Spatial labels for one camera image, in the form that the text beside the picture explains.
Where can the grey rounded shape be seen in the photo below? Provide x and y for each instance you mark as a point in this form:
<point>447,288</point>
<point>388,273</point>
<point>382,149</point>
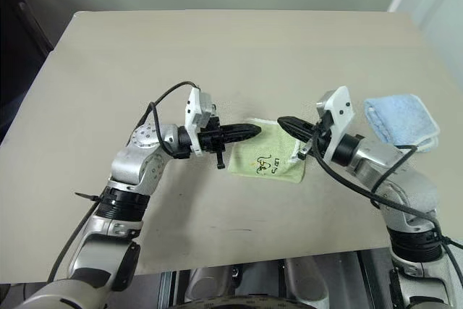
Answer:
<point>210,283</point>
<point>307,280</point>

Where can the folded light blue towel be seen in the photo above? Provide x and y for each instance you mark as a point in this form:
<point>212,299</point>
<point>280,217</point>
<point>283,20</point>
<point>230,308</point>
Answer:
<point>401,117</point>

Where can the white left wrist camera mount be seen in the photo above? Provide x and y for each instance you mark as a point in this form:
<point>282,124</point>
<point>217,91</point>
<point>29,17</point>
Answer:
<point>197,113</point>

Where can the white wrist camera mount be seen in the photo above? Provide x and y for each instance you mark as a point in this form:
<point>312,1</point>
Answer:
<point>341,113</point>
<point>197,113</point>

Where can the aluminium frame rail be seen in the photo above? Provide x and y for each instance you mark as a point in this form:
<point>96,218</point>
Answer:
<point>374,280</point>
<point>169,291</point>

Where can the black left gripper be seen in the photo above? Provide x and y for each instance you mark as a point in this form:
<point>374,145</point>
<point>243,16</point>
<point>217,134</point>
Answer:
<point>210,139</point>

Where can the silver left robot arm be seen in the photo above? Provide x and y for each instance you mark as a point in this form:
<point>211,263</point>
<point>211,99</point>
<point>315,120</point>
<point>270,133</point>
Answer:
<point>126,168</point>

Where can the light green towel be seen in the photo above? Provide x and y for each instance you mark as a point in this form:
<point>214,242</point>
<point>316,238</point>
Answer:
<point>253,150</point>

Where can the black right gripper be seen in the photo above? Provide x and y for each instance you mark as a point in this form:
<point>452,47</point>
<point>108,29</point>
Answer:
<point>322,131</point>

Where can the black chair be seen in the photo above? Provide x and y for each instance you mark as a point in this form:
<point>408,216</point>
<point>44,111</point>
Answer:
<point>18,52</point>

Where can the black zip tie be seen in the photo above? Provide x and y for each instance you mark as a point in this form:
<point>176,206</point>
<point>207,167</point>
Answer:
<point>87,197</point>

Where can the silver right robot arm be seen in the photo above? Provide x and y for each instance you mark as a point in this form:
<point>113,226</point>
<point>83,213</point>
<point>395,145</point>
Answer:
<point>398,178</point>

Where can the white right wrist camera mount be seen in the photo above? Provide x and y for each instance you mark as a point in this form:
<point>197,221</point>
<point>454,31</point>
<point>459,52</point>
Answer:
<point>341,113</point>

